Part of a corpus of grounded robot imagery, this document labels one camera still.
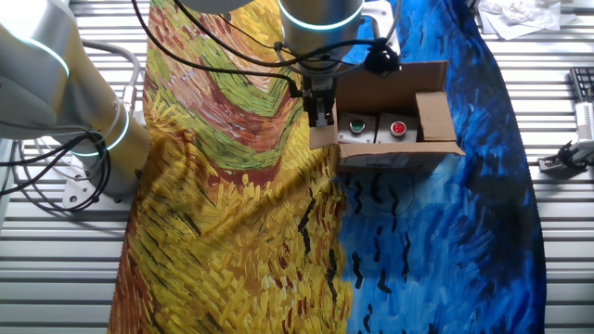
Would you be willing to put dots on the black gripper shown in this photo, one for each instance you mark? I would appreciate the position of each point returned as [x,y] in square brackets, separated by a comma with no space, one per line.
[320,86]

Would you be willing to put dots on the brown cardboard box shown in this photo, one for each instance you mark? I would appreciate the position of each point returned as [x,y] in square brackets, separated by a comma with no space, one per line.
[399,158]

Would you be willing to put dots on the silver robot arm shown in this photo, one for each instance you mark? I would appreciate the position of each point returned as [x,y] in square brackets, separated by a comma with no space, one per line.
[28,69]

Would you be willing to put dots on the Van Gogh print cloth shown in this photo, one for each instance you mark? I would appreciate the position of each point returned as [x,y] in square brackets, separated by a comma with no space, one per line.
[232,232]

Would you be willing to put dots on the white paper sheets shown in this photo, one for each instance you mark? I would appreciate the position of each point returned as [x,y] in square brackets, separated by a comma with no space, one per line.
[520,16]

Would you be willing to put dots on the small metal clamp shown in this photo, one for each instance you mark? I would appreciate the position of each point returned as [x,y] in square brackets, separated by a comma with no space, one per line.
[552,163]

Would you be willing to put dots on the black keyboard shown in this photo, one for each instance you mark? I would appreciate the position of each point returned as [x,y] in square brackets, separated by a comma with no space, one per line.
[584,83]

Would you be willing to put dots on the grey green-button switch box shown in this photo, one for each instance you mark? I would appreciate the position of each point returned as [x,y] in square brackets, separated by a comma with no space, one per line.
[345,134]

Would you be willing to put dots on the grey red-button switch box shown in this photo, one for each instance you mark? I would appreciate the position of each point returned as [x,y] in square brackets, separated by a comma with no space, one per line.
[385,137]

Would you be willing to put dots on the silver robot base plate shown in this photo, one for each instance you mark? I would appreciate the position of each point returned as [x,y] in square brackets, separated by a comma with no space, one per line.
[76,190]

